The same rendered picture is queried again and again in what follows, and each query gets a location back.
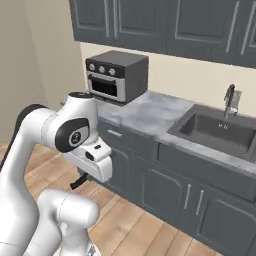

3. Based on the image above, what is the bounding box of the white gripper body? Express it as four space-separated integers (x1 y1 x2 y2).
77 155 114 184

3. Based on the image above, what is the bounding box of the grey base cupboard door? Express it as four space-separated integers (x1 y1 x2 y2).
108 147 139 202
134 157 202 229
191 184 256 256

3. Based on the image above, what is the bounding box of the grey drawer front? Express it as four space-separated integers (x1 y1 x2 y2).
97 120 158 160

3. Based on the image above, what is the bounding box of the black and silver toaster oven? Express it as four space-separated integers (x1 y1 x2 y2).
85 50 150 104

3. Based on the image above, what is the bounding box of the grey panel under sink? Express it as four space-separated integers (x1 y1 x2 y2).
157 142 256 204

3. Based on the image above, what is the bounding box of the dark grey sink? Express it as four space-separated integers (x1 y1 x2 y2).
166 103 256 162

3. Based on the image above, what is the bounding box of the dark metal tap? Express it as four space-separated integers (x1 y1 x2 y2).
222 83 243 119

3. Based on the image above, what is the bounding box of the silver drawer handle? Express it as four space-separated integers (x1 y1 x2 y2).
106 129 124 138

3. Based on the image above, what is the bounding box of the silver base cupboard handle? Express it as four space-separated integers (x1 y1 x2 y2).
195 189 205 217
183 183 192 211

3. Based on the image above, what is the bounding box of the silver wall cupboard handle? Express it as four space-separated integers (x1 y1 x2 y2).
225 0 240 54
113 0 119 39
104 0 111 38
240 2 256 56

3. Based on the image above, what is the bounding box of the grey wall cupboard door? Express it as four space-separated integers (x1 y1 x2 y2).
111 0 168 54
68 0 113 45
239 0 256 69
165 0 243 65

